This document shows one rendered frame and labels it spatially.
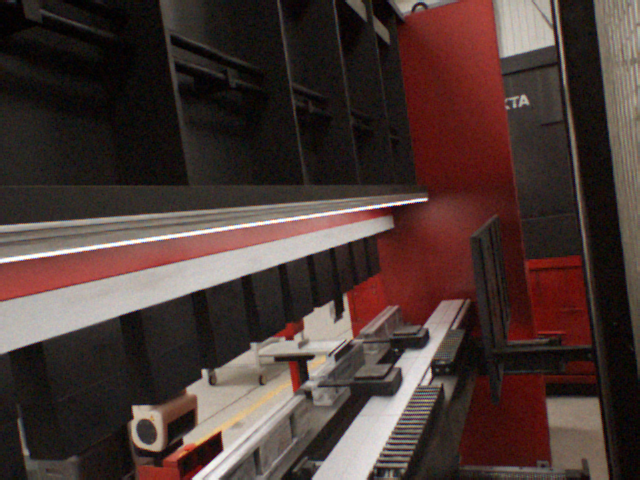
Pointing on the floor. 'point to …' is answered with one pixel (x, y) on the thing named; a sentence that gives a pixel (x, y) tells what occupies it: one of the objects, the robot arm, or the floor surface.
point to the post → (602, 232)
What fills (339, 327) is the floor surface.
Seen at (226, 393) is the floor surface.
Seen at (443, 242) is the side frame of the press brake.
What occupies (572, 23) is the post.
